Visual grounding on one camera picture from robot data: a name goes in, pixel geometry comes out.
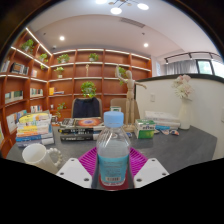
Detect cream ceramic mug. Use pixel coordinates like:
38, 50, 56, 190
21, 143, 64, 175

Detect tall green white carton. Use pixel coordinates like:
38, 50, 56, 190
109, 105, 123, 113

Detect tan chair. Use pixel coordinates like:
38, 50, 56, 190
109, 97, 141, 124

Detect stack of dark books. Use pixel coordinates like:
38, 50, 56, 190
58, 116, 106, 142

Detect chair with dark jacket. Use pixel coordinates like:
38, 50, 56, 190
70, 97, 104, 119

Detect white partition with dark top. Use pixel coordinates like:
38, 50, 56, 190
134, 73, 224, 160

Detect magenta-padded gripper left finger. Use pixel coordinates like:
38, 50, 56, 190
55, 147, 100, 190

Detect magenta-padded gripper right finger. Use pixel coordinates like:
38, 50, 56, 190
128, 147, 170, 189

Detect ceiling chandelier lights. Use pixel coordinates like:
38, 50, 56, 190
94, 0, 150, 15

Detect black track light rail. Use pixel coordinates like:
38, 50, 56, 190
164, 50, 223, 65

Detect dark-framed window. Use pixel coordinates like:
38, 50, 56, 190
196, 59, 224, 78

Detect grey curtain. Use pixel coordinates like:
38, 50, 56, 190
165, 59, 200, 76

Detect stack of colourful books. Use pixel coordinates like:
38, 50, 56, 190
14, 111, 56, 148

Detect green and white box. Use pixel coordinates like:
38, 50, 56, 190
133, 118, 157, 140

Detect wooden artist mannequin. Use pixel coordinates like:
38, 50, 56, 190
114, 64, 148, 133

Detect stack of white books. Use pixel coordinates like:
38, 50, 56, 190
144, 110, 182, 131

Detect clear water bottle blue cap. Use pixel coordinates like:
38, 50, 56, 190
95, 110, 132, 188

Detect wooden shelf unit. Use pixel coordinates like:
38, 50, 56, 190
0, 26, 153, 158

